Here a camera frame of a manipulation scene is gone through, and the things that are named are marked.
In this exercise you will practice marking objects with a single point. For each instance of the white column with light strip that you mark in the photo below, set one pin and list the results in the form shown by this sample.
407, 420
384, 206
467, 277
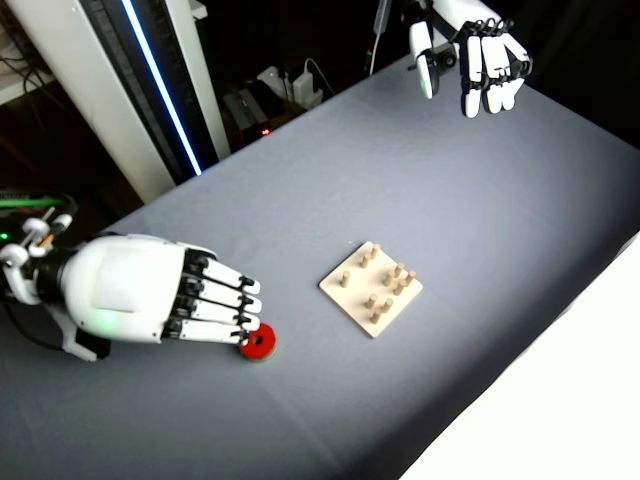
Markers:
105, 90

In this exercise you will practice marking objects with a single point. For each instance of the white plug-in charger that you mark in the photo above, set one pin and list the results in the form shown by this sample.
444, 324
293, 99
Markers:
306, 85

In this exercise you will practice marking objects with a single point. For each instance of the white power strip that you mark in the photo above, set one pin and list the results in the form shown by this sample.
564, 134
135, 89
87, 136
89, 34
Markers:
272, 77

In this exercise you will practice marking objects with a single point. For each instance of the black box with red light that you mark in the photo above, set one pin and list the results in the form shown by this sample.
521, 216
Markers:
245, 112

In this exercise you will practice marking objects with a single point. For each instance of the grey table cloth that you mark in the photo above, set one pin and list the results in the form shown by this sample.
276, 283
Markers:
450, 175

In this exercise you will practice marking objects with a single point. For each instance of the wooden peg board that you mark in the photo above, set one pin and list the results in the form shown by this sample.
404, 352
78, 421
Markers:
357, 292

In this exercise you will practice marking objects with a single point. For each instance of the white backdrop panel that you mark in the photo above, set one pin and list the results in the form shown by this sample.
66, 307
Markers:
560, 390

